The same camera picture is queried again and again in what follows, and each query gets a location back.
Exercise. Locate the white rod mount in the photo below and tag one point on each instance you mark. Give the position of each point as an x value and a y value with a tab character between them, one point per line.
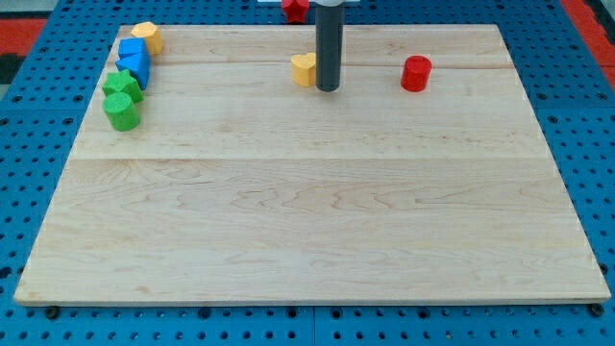
278	3

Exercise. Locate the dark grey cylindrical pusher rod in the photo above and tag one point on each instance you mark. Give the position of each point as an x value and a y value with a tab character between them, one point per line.
329	22

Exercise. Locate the yellow heart block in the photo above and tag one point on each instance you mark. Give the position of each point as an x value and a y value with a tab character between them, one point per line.
303	69

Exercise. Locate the red star block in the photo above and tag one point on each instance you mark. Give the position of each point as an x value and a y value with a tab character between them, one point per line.
295	11

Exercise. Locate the red cylinder block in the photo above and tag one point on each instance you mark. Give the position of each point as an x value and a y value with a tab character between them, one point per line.
416	73

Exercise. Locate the yellow hexagon block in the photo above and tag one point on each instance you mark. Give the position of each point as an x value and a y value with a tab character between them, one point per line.
150	32

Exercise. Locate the light wooden board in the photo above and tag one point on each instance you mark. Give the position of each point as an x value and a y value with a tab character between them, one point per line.
240	188

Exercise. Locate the blue triangle block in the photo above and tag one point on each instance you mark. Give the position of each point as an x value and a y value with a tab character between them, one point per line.
139	67

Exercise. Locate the blue cube block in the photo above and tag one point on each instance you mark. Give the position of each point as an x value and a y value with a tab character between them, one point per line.
131	46

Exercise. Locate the green star block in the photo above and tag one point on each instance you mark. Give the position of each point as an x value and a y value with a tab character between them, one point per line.
123	81

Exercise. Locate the green cylinder block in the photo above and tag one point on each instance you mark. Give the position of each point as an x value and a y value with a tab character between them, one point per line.
121	111

